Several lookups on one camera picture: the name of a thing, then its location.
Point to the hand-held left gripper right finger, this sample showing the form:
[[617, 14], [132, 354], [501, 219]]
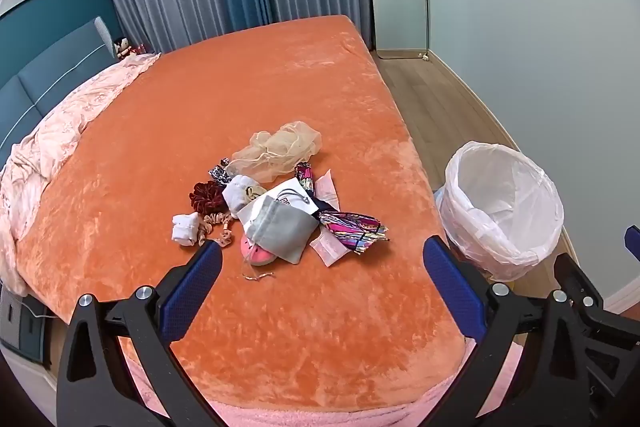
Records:
[[452, 279]]

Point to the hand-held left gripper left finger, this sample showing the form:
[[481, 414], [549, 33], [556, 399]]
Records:
[[192, 287]]

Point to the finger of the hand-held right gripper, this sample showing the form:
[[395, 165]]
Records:
[[633, 243], [580, 279]]

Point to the small white sock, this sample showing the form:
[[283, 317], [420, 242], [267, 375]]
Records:
[[184, 229]]

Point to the peach patterned scrunchie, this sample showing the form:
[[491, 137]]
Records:
[[212, 222]]

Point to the pink round pad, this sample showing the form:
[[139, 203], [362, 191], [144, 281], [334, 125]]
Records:
[[255, 254]]

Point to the trash bin with white bag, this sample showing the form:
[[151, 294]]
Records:
[[500, 207]]

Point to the large white sock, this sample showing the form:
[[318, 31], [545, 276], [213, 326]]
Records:
[[236, 194]]

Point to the white jewellery card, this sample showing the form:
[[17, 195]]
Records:
[[295, 191]]

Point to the dark red velvet scrunchie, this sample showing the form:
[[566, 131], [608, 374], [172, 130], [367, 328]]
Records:
[[205, 197]]

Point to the colourful patterned scarf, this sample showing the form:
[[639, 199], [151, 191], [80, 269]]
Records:
[[352, 227]]

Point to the black white patterned scrunchie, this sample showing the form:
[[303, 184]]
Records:
[[219, 172]]

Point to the beige organza scrunchie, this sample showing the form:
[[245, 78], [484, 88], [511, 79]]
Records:
[[280, 152]]

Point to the dark grey nightstand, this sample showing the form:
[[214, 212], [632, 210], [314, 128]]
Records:
[[25, 327]]

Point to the pink patterned quilt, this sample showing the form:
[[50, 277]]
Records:
[[50, 142]]

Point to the orange plush blanket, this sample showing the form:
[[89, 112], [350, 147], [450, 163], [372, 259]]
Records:
[[280, 82]]

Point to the small doll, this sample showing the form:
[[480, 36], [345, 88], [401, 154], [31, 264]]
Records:
[[122, 48]]

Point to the blue padded headboard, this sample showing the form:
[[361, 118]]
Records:
[[40, 77]]

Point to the grey chair back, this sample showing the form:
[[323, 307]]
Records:
[[104, 37]]

